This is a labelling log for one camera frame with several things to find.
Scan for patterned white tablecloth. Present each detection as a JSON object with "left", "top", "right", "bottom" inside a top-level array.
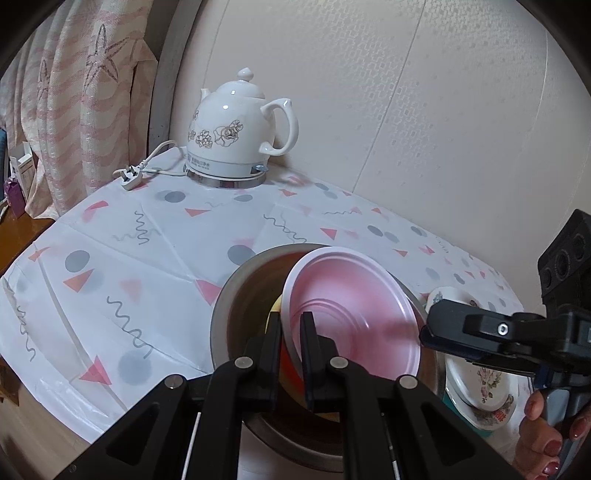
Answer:
[{"left": 1, "top": 149, "right": 522, "bottom": 442}]

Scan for right hand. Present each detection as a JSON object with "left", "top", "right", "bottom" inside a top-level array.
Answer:
[{"left": 512, "top": 391, "right": 564, "bottom": 479}]

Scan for white plate red characters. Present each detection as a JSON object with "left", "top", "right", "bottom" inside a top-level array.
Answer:
[{"left": 424, "top": 285, "right": 521, "bottom": 432}]

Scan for pink white curtain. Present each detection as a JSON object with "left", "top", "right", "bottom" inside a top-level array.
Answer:
[{"left": 1, "top": 1, "right": 157, "bottom": 219}]

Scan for white ceramic electric kettle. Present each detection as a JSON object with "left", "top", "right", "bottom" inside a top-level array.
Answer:
[{"left": 185, "top": 67, "right": 300, "bottom": 184}]

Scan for red plastic bowl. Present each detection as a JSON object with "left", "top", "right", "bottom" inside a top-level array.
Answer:
[{"left": 278, "top": 246, "right": 423, "bottom": 409}]

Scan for white plate with roses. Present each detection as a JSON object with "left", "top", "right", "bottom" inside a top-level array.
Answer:
[{"left": 445, "top": 355, "right": 518, "bottom": 412}]

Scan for yellow plastic bowl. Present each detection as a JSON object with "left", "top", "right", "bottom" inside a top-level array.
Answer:
[{"left": 264, "top": 295, "right": 283, "bottom": 332}]

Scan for black tracker camera box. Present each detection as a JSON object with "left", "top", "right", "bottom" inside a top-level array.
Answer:
[{"left": 537, "top": 209, "right": 591, "bottom": 317}]

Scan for white power plug cable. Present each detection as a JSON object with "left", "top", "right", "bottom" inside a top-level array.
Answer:
[{"left": 113, "top": 139, "right": 191, "bottom": 191}]

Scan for purple small box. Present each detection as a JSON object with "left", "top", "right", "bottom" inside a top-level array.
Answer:
[{"left": 4, "top": 178, "right": 26, "bottom": 218}]

